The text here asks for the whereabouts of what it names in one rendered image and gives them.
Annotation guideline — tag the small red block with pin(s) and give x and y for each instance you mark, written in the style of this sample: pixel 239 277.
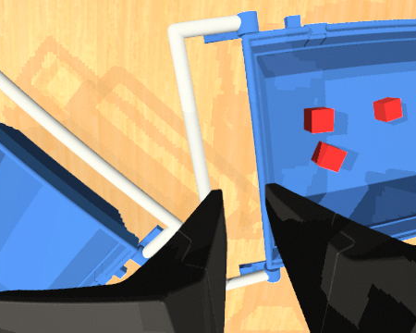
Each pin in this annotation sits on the small red block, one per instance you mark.
pixel 319 119
pixel 325 155
pixel 387 109

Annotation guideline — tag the blue plastic tray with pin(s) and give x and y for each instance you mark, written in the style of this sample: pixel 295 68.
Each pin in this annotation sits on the blue plastic tray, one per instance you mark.
pixel 56 232
pixel 346 66

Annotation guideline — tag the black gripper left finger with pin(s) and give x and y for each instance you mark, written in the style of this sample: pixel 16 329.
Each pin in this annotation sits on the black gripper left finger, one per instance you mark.
pixel 181 289

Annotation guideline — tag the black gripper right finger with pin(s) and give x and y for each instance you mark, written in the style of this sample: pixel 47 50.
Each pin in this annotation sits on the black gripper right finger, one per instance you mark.
pixel 348 278

